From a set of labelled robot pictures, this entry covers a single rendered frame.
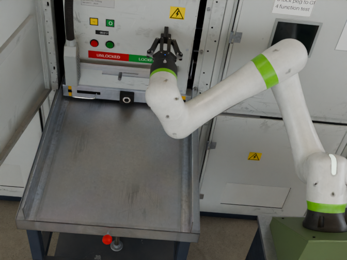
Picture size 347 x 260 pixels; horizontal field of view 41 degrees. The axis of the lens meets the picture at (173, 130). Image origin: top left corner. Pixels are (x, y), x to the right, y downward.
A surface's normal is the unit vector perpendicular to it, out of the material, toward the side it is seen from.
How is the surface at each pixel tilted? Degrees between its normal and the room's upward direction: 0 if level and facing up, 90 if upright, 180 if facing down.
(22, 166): 90
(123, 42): 90
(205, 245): 0
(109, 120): 0
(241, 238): 0
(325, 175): 53
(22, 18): 90
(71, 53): 61
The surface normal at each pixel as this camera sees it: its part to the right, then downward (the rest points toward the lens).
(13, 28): 0.97, 0.22
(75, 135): 0.10, -0.71
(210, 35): -0.03, 0.70
